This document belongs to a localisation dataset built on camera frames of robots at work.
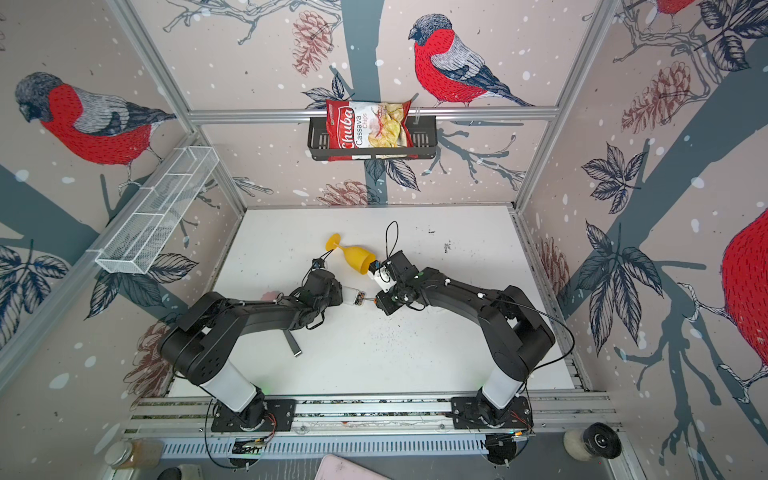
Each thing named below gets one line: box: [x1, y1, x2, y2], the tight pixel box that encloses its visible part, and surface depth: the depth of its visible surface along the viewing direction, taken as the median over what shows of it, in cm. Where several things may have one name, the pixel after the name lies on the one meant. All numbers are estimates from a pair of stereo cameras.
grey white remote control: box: [342, 286, 360, 306], surface depth 96 cm
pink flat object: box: [314, 454, 390, 480], surface depth 66 cm
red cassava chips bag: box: [326, 100, 419, 162], surface depth 89 cm
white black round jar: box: [563, 422, 622, 461], surface depth 63 cm
